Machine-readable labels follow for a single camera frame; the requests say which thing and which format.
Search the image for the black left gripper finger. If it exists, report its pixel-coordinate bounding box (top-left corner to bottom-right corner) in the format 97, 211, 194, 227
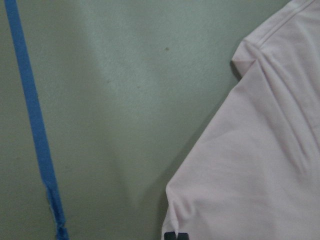
177, 232, 189, 240

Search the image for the pink Snoopy t-shirt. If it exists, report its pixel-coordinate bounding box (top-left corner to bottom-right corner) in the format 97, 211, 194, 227
161, 0, 320, 240

